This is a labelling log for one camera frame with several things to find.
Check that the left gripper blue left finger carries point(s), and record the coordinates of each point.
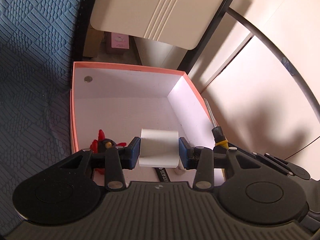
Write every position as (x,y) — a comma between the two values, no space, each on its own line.
(117,159)

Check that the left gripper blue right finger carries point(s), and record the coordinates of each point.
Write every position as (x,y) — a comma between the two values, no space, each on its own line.
(198,158)

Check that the red dragon figurine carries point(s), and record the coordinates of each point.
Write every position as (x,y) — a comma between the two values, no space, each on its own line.
(100,145)

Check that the yellow handled screwdriver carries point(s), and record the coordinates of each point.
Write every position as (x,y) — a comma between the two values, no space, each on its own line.
(218,134)

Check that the small white plug charger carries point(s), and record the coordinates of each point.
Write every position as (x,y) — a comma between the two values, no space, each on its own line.
(159,148)

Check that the large white charger cube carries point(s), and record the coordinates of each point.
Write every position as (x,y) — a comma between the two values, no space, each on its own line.
(180,170)

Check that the pink cardboard box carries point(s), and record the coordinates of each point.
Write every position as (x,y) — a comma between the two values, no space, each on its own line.
(122,99)

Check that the small pink carton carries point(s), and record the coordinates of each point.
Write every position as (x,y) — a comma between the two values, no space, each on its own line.
(116,43)

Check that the blue textured sofa cover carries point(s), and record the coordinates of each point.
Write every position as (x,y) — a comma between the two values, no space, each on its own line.
(36,60)

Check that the dark curved metal rail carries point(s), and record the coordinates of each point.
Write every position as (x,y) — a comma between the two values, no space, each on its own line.
(281,57)

